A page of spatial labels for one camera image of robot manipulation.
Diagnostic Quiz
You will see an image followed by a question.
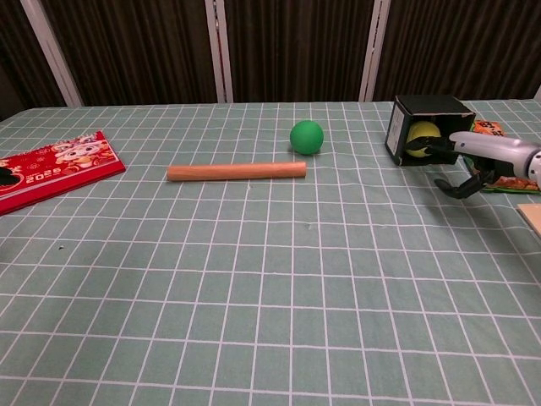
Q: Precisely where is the wooden round stick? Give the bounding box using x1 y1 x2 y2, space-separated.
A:
166 161 308 183

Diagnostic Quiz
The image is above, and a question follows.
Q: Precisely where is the green orange snack bag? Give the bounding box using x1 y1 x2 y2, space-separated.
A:
462 120 540 195

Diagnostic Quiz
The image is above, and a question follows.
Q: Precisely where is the green checkered tablecloth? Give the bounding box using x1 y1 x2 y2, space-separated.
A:
0 99 541 406

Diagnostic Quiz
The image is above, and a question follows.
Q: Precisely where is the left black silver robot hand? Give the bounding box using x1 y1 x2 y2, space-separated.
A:
0 166 21 188

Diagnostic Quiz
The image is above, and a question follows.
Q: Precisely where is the white partition frame post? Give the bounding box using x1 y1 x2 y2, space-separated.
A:
205 0 235 104
358 0 392 102
19 0 84 107

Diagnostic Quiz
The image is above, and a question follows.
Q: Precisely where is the black open cardboard box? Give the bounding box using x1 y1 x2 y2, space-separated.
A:
384 94 478 167

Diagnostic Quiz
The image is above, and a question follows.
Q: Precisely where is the red printed envelope pack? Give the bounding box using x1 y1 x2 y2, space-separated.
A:
0 130 127 217

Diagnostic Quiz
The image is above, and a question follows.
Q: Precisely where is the green ball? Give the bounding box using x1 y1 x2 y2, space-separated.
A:
289 119 325 156

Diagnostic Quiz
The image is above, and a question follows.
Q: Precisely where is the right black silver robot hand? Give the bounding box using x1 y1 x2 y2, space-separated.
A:
404 130 534 200

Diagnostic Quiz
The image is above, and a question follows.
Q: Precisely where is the yellow tennis ball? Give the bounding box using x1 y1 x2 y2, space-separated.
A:
406 121 443 160

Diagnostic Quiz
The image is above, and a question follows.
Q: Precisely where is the beige paper folder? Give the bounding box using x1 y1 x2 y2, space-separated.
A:
516 202 541 244

